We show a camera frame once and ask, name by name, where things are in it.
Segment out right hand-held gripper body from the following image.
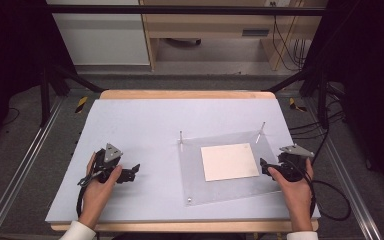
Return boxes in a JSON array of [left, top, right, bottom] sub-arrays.
[[278, 143, 315, 183]]

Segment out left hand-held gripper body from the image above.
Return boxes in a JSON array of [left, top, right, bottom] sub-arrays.
[[77, 143, 133, 187]]

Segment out white paper sheet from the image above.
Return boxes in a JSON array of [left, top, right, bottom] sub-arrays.
[[200, 142, 261, 183]]

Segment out clear acrylic frame with posts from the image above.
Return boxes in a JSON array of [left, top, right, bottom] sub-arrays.
[[177, 121, 283, 208]]

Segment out person's left hand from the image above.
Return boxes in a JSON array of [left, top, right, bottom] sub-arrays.
[[78, 152, 124, 220]]

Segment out person's right hand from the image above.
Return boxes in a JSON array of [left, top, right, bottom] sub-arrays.
[[267, 158, 315, 218]]

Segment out pale table cover board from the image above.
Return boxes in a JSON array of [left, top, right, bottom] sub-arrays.
[[44, 97, 321, 224]]

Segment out black metal stand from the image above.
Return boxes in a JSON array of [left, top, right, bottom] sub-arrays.
[[262, 65, 332, 130], [39, 62, 105, 128]]

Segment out wooden table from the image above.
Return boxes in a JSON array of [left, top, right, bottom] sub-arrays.
[[50, 89, 320, 233]]

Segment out black curtain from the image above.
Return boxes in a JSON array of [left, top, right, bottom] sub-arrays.
[[299, 0, 384, 204], [0, 0, 78, 156]]

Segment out white cabinet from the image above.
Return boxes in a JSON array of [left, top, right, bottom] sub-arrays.
[[45, 0, 151, 66]]

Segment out grey desk label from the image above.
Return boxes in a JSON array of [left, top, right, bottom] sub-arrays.
[[241, 29, 271, 37]]

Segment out light wooden desk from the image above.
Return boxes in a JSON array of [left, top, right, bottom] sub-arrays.
[[138, 0, 330, 72]]

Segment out black floor cable bundle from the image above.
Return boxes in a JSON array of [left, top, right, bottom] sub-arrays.
[[288, 108, 347, 141]]

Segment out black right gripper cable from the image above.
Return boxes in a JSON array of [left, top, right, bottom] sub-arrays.
[[288, 156, 317, 219]]

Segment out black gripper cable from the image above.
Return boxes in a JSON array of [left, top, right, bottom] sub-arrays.
[[75, 173, 96, 220], [288, 156, 317, 219]]

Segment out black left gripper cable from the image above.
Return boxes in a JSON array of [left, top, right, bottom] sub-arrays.
[[75, 173, 96, 220]]

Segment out aluminium floor rail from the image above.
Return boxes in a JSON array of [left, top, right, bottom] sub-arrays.
[[303, 97, 383, 240], [0, 95, 65, 240]]

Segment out black looped floor cable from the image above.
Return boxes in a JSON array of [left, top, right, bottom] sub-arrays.
[[306, 128, 352, 222]]

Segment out thin black floor cable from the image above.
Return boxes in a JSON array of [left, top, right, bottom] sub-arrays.
[[1, 106, 21, 127]]

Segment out hanging black cables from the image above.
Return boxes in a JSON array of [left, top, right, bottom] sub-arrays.
[[271, 1, 312, 72]]

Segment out black horizontal frame bar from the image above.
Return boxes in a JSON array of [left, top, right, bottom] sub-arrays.
[[44, 4, 328, 16]]

